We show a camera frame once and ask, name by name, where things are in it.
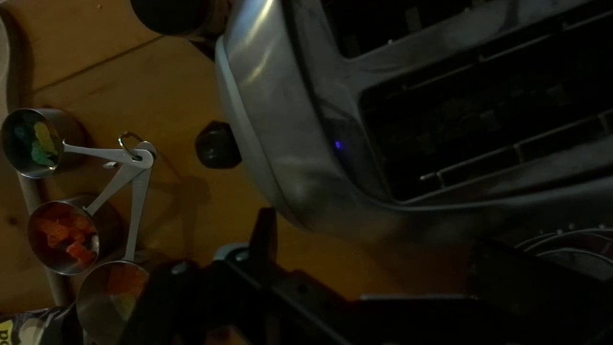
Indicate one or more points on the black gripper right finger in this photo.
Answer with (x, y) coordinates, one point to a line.
(544, 303)

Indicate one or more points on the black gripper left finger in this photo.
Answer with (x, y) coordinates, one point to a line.
(244, 288)

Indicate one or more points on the silver two-slot toaster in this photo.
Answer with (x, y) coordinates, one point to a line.
(424, 119)

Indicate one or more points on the toaster black knob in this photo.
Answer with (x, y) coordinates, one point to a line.
(217, 148)

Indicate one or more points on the far spice jar black lid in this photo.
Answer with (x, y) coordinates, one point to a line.
(177, 17)

